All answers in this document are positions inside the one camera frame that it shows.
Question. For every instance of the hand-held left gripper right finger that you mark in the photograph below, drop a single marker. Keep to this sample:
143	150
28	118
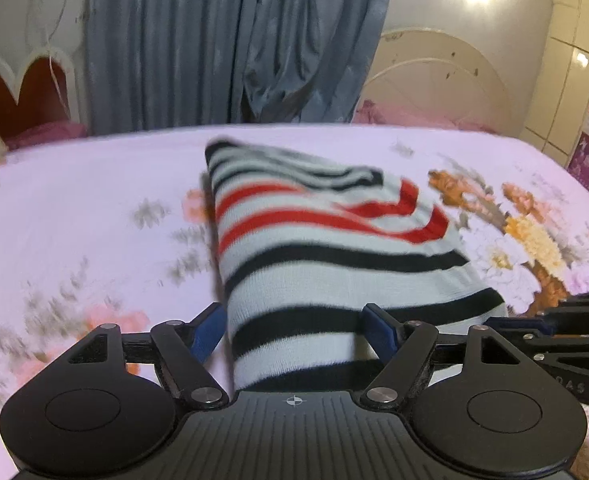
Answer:
378	332

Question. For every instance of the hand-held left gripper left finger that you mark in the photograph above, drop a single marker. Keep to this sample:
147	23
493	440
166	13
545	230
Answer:
208	332

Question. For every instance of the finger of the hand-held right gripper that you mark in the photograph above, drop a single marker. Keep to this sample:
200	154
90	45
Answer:
584	304
524	326

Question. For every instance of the black red white striped sweater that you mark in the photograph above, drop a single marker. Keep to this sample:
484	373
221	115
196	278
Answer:
324	270

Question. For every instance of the floral pink bed sheet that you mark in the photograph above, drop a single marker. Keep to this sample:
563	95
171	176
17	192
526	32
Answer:
99	200

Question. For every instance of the pink cloth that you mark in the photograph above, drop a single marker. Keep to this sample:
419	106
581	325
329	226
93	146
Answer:
404	115

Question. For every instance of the pink pillow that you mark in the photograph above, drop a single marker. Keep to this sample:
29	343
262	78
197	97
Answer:
44	132

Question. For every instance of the white arched headboard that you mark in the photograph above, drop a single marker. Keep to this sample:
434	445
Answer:
439	75

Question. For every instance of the grey-blue curtain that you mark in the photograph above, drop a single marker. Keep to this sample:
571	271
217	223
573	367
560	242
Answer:
199	45

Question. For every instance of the red and white headboard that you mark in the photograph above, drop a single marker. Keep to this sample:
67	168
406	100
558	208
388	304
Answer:
39	95

